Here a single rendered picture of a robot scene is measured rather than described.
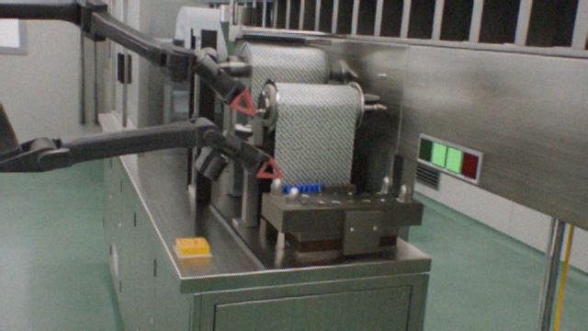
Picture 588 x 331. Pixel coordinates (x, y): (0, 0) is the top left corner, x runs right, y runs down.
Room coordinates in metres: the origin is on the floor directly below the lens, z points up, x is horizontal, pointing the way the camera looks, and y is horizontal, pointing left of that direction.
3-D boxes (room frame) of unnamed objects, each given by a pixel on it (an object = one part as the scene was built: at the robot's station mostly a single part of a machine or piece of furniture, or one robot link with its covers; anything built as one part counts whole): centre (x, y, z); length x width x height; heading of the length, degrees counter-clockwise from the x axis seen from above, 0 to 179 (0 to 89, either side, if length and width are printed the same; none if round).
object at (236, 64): (1.92, 0.20, 1.33); 0.06 x 0.06 x 0.06; 22
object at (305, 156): (1.69, -0.05, 1.11); 0.23 x 0.01 x 0.18; 112
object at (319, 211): (1.59, -0.13, 1.00); 0.40 x 0.16 x 0.06; 112
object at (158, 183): (2.58, 0.41, 0.88); 2.52 x 0.66 x 0.04; 22
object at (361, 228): (1.51, -0.18, 0.96); 0.10 x 0.03 x 0.11; 112
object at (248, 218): (1.72, 0.14, 1.05); 0.06 x 0.05 x 0.31; 112
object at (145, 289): (2.59, 0.39, 0.43); 2.52 x 0.64 x 0.86; 22
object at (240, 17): (2.41, 0.26, 1.50); 0.14 x 0.14 x 0.06
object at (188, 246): (1.46, 0.24, 0.91); 0.07 x 0.07 x 0.02; 22
